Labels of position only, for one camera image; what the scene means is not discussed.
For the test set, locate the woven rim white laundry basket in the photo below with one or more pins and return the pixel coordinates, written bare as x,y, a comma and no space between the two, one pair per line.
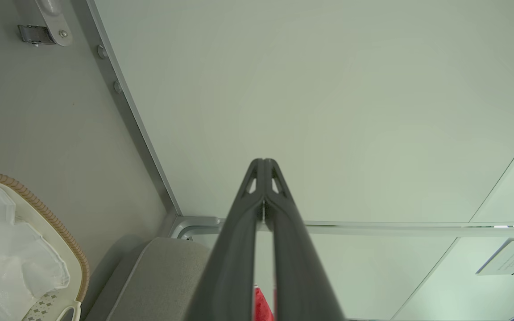
47,307

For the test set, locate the white printed paper sign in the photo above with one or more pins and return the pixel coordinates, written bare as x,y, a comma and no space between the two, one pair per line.
511,256

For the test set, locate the round frame bolt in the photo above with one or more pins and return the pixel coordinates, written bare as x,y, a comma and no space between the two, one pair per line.
101,51
118,87

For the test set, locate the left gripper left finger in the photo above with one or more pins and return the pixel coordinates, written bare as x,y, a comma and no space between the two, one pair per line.
234,258

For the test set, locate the grey fabric sofa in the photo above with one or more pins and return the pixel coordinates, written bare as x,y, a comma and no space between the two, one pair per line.
159,281

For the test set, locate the white cloth in basket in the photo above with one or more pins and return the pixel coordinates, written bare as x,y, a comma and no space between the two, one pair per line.
7,258

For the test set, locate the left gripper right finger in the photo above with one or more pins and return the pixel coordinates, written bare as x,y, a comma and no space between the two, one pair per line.
295,258

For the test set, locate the red garment white stripes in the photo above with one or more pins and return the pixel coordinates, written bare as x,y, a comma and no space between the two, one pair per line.
262,307

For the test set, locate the grey aluminium frame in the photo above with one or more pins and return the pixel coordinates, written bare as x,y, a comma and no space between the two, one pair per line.
373,231

